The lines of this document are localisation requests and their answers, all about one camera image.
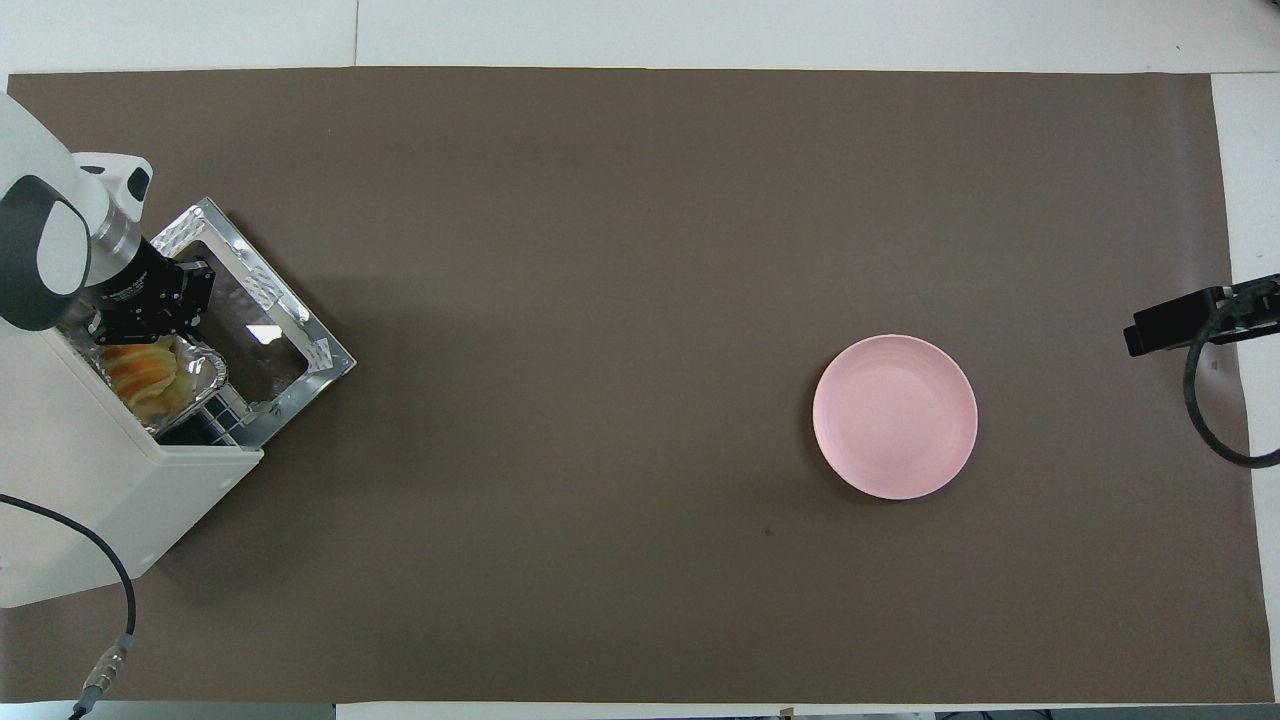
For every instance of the sliced yellow bread loaf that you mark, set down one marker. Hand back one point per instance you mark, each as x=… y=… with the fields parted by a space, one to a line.
x=140 y=375

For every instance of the brown table mat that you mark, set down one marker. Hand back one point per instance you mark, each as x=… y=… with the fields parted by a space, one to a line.
x=700 y=250

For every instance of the glass oven door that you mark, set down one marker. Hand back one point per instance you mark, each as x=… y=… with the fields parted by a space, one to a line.
x=300 y=345

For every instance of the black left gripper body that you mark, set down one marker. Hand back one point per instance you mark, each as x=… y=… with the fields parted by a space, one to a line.
x=135 y=280

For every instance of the aluminium foil baking tray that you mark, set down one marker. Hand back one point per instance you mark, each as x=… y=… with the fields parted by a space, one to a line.
x=205 y=375

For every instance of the cream toaster oven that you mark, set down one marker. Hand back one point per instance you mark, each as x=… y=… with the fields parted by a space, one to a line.
x=80 y=500

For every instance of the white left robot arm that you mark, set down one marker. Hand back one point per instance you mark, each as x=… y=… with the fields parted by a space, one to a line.
x=30 y=140

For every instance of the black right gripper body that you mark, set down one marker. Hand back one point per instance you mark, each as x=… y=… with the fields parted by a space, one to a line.
x=1250 y=312

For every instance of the pink round plate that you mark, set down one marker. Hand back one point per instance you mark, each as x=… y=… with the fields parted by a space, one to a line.
x=895 y=417

